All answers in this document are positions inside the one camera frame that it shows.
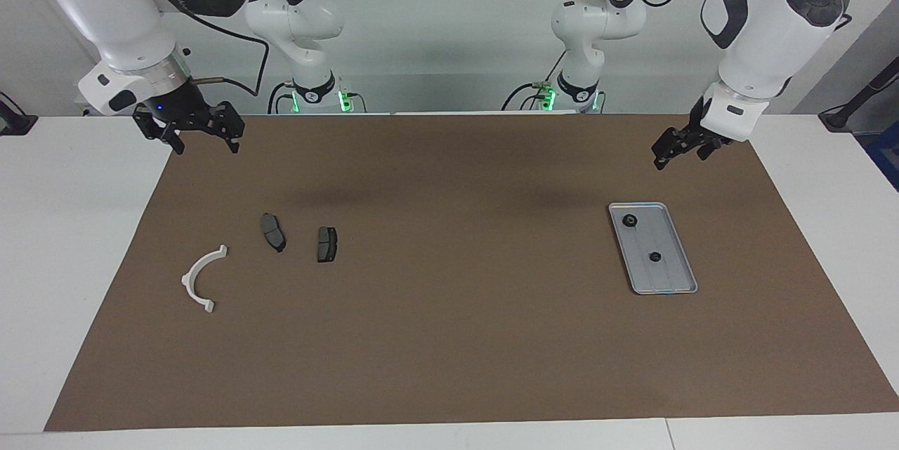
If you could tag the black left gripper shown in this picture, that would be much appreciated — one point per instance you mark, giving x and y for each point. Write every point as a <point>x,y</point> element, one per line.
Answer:
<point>699,135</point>

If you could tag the black table clamp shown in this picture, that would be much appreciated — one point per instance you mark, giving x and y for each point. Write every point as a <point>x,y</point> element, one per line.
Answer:
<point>14,120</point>

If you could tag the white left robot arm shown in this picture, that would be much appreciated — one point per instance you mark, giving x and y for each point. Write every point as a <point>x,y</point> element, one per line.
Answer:
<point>762,22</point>

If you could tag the blue object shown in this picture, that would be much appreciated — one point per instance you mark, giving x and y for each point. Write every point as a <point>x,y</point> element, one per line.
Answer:
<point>886,155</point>

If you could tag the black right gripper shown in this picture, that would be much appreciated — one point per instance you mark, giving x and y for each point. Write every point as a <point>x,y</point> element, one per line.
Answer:
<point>186,113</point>

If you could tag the rectangular dark brake pad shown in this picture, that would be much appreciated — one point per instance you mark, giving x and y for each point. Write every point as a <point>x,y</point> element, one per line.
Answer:
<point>327,245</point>

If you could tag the black stand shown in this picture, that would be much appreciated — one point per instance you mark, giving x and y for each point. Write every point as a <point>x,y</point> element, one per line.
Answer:
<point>853,102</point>

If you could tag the silver metal tray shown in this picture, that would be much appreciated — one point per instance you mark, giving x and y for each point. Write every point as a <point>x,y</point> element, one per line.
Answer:
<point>667,274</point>

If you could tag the elongated dark brake pad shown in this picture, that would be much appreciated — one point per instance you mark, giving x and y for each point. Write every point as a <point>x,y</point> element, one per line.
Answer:
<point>273,232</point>

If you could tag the white semicircular bracket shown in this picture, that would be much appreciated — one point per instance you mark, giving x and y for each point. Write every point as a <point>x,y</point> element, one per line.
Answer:
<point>191,288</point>

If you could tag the brown table mat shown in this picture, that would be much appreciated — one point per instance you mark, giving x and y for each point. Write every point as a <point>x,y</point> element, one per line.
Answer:
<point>463,338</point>

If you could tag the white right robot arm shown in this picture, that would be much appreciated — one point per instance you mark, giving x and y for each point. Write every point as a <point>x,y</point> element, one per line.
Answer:
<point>112,8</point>

